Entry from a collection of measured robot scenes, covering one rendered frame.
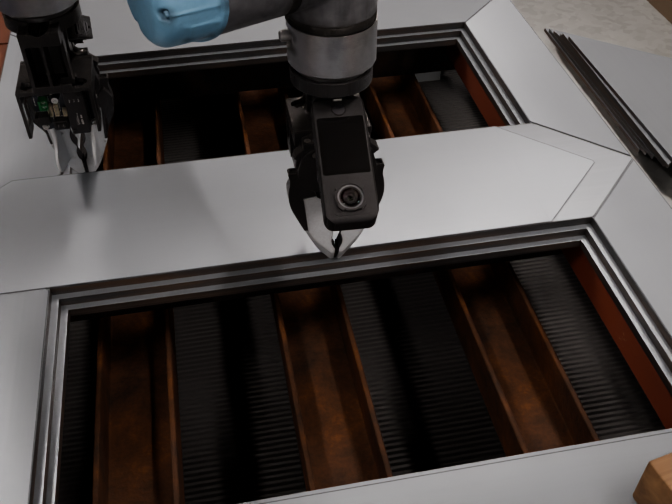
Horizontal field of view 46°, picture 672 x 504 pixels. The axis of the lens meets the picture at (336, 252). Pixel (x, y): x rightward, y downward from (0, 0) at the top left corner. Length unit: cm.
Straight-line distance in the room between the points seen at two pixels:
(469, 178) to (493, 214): 6
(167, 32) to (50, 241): 36
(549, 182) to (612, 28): 59
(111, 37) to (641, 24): 87
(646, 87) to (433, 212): 48
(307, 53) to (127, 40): 58
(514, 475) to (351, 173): 27
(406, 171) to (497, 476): 39
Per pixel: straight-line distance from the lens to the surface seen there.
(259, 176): 91
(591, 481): 67
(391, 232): 83
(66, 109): 83
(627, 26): 149
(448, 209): 86
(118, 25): 124
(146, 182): 92
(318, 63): 65
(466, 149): 95
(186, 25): 57
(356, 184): 65
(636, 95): 122
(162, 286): 81
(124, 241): 85
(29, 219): 90
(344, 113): 69
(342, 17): 63
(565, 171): 95
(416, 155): 94
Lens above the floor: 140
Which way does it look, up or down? 43 degrees down
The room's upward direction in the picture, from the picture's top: straight up
